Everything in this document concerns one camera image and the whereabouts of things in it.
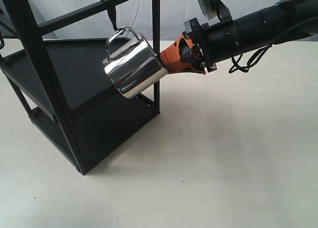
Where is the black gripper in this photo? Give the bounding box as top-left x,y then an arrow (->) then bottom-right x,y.
160,18 -> 239,75

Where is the shiny steel mug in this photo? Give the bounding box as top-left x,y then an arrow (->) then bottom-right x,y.
102,27 -> 168,99

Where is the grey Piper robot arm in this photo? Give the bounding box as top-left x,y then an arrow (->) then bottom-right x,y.
159,0 -> 318,74

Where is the black plastic hook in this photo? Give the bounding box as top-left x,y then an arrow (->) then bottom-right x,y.
100,0 -> 118,31

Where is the black metal shelf rack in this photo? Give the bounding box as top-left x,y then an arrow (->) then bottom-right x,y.
0,0 -> 160,174

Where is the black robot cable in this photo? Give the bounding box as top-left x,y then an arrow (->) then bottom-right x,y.
228,21 -> 318,74

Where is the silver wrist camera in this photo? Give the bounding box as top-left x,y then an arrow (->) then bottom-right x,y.
197,0 -> 232,22

